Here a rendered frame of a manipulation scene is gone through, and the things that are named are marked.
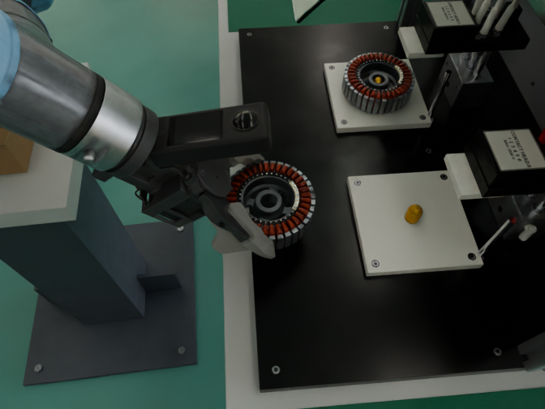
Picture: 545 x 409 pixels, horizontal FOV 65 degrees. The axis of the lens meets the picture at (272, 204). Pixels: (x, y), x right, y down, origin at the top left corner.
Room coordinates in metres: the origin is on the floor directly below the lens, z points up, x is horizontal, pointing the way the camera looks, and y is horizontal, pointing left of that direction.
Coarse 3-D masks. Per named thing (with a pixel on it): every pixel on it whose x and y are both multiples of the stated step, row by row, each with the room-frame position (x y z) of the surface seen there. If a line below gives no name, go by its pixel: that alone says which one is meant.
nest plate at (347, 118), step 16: (336, 64) 0.60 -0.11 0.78; (336, 80) 0.56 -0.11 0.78; (416, 80) 0.56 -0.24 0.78; (336, 96) 0.52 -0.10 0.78; (416, 96) 0.52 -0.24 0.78; (336, 112) 0.49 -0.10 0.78; (352, 112) 0.49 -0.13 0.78; (400, 112) 0.49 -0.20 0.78; (416, 112) 0.49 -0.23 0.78; (336, 128) 0.46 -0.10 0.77; (352, 128) 0.46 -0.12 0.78; (368, 128) 0.46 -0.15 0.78; (384, 128) 0.46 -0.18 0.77; (400, 128) 0.46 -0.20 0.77
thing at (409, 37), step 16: (448, 0) 0.57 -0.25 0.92; (464, 0) 0.57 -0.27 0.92; (416, 16) 0.57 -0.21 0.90; (432, 16) 0.53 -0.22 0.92; (448, 16) 0.53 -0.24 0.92; (464, 16) 0.53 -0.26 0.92; (400, 32) 0.56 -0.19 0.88; (416, 32) 0.55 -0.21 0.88; (432, 32) 0.51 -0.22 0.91; (448, 32) 0.51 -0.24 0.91; (464, 32) 0.51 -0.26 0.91; (496, 32) 0.52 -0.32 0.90; (512, 32) 0.53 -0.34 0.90; (416, 48) 0.52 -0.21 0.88; (432, 48) 0.50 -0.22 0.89; (448, 48) 0.51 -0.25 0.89; (464, 48) 0.51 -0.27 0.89; (480, 48) 0.51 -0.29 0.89; (496, 48) 0.51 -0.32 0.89; (512, 48) 0.51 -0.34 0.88; (480, 64) 0.52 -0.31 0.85
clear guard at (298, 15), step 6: (294, 0) 0.43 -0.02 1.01; (300, 0) 0.42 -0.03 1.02; (306, 0) 0.42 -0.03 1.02; (312, 0) 0.41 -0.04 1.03; (318, 0) 0.40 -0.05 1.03; (324, 0) 0.40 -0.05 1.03; (294, 6) 0.42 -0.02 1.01; (300, 6) 0.41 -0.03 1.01; (306, 6) 0.41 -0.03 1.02; (312, 6) 0.40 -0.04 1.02; (294, 12) 0.41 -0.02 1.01; (300, 12) 0.40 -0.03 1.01; (306, 12) 0.40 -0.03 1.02; (300, 18) 0.40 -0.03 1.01
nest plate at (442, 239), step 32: (352, 192) 0.33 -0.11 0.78; (384, 192) 0.33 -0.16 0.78; (416, 192) 0.33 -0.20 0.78; (448, 192) 0.33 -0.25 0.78; (384, 224) 0.28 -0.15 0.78; (416, 224) 0.28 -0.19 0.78; (448, 224) 0.28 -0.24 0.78; (384, 256) 0.24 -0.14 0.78; (416, 256) 0.24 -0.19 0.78; (448, 256) 0.24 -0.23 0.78; (480, 256) 0.24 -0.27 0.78
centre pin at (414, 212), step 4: (412, 204) 0.30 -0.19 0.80; (416, 204) 0.30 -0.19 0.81; (408, 208) 0.30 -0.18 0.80; (412, 208) 0.29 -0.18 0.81; (416, 208) 0.29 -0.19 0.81; (420, 208) 0.29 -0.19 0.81; (408, 212) 0.29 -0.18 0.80; (412, 212) 0.29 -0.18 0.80; (416, 212) 0.29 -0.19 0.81; (420, 212) 0.29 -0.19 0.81; (408, 216) 0.29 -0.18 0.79; (412, 216) 0.29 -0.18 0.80; (416, 216) 0.28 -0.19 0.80; (420, 216) 0.29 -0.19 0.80; (408, 220) 0.29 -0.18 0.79; (412, 220) 0.28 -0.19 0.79; (416, 220) 0.28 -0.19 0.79
